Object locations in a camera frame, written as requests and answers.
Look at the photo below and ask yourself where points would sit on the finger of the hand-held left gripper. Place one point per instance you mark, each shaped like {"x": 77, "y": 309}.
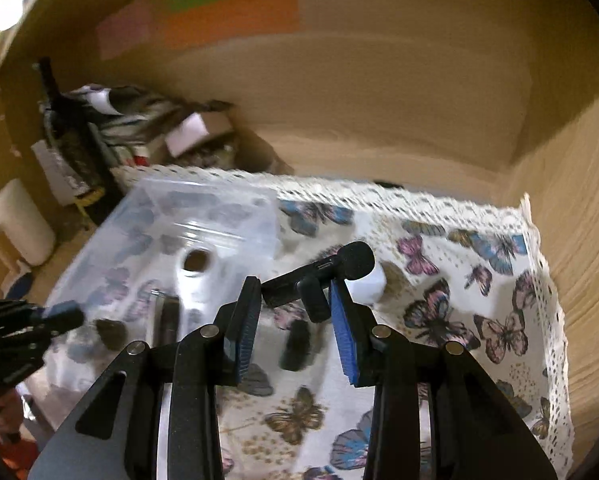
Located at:
{"x": 64, "y": 316}

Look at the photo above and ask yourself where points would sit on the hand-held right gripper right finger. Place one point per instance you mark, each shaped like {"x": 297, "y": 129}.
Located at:
{"x": 347, "y": 345}

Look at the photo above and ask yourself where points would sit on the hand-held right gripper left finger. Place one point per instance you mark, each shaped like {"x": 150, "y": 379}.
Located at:
{"x": 244, "y": 340}

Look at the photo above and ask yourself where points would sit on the silver metal bar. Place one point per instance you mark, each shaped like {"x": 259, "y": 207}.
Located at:
{"x": 167, "y": 320}

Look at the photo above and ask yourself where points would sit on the white handheld device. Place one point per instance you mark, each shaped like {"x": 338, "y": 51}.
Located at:
{"x": 190, "y": 280}

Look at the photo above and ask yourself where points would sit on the clear plastic tray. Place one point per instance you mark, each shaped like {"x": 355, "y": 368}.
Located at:
{"x": 144, "y": 240}

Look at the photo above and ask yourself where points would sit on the white plug adapter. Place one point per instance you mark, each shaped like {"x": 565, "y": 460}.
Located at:
{"x": 370, "y": 285}

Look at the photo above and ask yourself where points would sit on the orange patterned clothing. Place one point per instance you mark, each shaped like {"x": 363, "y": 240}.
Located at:
{"x": 1, "y": 440}

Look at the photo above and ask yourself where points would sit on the pink mug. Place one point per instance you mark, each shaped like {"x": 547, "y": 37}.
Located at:
{"x": 21, "y": 220}

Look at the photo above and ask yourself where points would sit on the butterfly print lace cloth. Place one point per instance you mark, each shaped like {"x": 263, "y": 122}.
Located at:
{"x": 444, "y": 280}

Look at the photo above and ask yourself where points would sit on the stack of magazines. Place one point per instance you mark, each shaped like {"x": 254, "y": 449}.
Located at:
{"x": 129, "y": 125}

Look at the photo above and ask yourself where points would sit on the pink sticky note pad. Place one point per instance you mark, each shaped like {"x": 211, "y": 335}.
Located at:
{"x": 187, "y": 135}

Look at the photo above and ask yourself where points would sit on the pink sticky note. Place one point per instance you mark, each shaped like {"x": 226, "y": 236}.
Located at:
{"x": 124, "y": 31}

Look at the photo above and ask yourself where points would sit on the orange sticky note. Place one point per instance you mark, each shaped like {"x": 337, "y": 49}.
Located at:
{"x": 234, "y": 20}

